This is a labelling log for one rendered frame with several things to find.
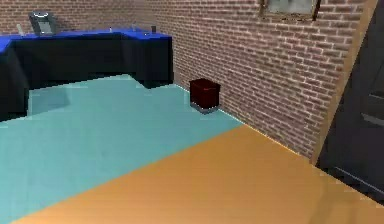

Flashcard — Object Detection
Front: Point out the dark red bin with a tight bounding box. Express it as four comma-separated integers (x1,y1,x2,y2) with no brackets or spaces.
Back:
189,78,222,115

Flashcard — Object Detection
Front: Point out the black counter with blue top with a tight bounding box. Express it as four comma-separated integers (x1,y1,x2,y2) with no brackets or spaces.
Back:
0,29,175,122

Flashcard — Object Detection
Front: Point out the dark grey room door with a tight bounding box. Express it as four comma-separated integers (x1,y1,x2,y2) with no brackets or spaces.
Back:
315,0,384,205

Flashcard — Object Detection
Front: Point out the grey coffee machine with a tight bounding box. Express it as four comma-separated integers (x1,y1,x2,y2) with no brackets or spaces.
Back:
28,11,58,36

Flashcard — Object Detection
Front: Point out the framed wall picture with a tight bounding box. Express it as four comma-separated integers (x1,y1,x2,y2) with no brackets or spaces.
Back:
259,0,323,22

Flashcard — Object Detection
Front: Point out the grey door handle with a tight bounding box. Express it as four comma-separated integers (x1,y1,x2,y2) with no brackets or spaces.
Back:
361,112,384,128

